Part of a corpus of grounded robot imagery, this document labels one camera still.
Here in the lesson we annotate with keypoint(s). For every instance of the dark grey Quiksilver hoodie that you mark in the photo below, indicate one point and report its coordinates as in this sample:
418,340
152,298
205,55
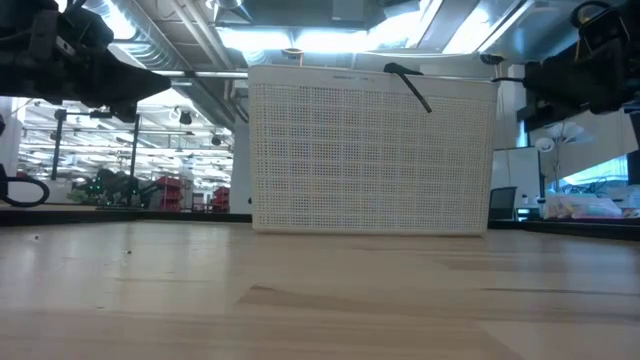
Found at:
395,68

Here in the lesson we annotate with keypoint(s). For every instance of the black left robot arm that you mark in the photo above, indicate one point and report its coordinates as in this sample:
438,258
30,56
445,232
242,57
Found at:
30,70

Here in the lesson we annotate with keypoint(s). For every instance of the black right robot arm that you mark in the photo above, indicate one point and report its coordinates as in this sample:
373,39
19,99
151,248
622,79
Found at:
615,70

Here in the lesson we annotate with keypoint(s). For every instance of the black office chair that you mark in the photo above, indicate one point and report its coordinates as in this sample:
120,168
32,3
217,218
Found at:
502,202

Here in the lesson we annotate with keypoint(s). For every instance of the white perforated plastic basket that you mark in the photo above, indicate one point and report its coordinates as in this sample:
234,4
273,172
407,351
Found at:
370,160

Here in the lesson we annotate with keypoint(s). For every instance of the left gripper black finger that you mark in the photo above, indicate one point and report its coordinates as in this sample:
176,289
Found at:
137,85

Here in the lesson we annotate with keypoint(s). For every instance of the clear plastic bag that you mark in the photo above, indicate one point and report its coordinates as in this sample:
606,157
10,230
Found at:
580,207

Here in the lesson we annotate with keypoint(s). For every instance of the white floor lamp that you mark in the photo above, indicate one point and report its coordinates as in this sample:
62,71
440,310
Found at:
562,132

